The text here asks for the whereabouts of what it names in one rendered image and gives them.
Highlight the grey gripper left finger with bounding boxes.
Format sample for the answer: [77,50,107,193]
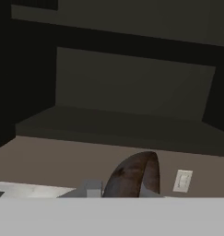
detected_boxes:
[56,179,104,199]

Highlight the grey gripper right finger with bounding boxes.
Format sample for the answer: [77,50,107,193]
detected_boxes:
[139,183,166,199]

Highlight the brown rusty pot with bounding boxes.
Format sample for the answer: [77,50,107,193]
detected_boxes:
[102,150,161,199]

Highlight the dark cabinet door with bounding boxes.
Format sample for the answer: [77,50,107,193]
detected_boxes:
[54,46,217,123]

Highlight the white wall socket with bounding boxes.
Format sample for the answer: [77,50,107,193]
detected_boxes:
[172,169,194,195]

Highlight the dark wall cabinet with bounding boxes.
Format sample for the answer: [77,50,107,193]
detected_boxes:
[0,0,224,159]

